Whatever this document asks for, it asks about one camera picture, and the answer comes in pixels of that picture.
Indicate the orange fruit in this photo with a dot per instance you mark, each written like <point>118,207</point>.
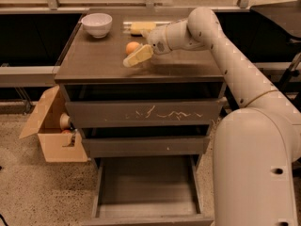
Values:
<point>131,46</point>

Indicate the open cardboard box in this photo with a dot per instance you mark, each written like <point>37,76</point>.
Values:
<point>57,145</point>

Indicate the grey middle drawer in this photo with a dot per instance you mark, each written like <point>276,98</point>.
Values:
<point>145,146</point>

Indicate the white ceramic bowl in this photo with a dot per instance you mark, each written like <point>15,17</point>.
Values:
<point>97,25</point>

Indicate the yellow sponge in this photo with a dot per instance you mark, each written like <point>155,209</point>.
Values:
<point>137,28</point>

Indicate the round item in box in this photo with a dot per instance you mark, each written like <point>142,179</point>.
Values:
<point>64,121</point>

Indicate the black office chair base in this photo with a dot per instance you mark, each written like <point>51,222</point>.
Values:
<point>290,72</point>

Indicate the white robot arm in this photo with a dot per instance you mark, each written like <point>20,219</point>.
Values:
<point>254,146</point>

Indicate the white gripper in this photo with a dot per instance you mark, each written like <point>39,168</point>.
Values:
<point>157,39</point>

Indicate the grey open bottom drawer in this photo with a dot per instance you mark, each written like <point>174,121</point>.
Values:
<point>147,191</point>

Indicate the grey drawer cabinet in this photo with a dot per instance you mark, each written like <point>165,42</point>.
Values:
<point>93,70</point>

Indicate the grey top drawer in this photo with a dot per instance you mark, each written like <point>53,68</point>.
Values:
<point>106,114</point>

